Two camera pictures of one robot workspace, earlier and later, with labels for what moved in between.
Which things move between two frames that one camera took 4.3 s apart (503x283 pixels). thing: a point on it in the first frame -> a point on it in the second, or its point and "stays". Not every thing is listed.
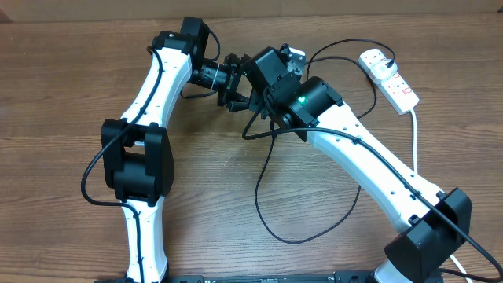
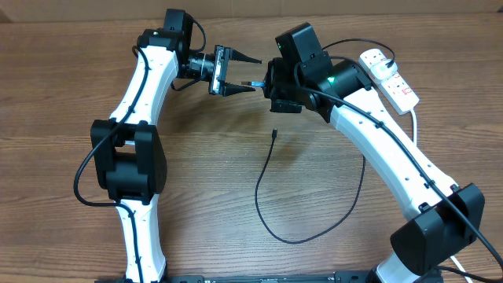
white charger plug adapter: [380, 69] stays
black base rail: [339, 277] stays
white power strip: [400, 96] stays
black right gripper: [259, 105] -> [277, 71]
